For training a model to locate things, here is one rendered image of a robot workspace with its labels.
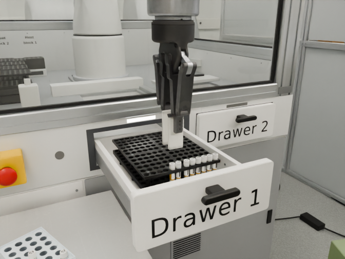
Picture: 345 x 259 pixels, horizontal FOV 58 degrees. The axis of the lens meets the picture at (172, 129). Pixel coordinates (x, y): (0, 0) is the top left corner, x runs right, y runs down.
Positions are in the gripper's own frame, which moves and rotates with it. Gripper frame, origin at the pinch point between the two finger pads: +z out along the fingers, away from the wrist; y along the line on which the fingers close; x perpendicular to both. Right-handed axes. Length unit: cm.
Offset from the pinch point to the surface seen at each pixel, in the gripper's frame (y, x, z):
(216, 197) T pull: -14.4, -1.0, 7.4
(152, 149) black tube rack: 11.5, -0.4, 8.9
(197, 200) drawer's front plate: -10.8, 0.4, 9.6
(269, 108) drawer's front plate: 21, -46, 7
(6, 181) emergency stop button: 15.5, 30.8, 11.8
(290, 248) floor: 43, -94, 99
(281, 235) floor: 54, -98, 99
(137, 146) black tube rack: 13.9, 2.4, 8.6
